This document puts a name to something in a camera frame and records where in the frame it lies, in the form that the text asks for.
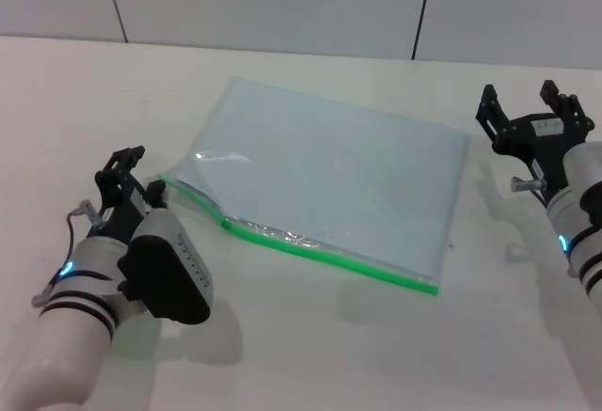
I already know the grey gripper cable plug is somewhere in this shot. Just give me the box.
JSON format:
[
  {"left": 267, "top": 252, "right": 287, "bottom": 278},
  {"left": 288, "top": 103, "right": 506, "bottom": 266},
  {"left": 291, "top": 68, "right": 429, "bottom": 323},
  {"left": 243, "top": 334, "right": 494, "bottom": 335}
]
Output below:
[
  {"left": 510, "top": 176, "right": 547, "bottom": 194},
  {"left": 31, "top": 199, "right": 103, "bottom": 308}
]

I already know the grey right gripper cable plug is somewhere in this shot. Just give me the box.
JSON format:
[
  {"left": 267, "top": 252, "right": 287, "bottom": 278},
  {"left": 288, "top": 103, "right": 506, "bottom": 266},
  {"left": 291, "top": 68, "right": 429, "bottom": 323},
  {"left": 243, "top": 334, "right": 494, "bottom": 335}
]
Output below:
[{"left": 510, "top": 176, "right": 547, "bottom": 194}]

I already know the clear green-zip document bag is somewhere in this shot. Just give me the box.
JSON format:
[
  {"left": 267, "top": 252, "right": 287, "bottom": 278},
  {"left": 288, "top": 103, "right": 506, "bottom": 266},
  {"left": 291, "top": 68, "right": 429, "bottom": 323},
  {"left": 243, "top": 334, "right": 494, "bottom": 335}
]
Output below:
[{"left": 157, "top": 76, "right": 473, "bottom": 298}]

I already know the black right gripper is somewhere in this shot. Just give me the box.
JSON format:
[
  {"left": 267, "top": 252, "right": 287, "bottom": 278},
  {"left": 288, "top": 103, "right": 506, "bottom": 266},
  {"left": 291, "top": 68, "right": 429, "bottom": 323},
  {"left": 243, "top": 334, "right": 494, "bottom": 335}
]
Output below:
[{"left": 475, "top": 79, "right": 595, "bottom": 197}]

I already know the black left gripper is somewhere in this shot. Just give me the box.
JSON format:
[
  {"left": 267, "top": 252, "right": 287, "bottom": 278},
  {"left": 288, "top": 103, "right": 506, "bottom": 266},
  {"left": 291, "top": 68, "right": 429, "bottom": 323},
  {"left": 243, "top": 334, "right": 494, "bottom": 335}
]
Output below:
[{"left": 87, "top": 146, "right": 168, "bottom": 246}]

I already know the grey left gripper cable plug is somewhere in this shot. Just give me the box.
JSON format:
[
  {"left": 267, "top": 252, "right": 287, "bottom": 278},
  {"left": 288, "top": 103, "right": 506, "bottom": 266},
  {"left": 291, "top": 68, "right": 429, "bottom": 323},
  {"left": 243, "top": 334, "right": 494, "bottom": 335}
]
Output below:
[{"left": 31, "top": 199, "right": 103, "bottom": 308}]

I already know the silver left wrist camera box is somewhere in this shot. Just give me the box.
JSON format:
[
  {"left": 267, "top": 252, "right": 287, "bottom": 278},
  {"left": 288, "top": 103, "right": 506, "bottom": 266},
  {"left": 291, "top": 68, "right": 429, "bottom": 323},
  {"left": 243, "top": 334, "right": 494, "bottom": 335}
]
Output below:
[{"left": 115, "top": 210, "right": 216, "bottom": 326}]

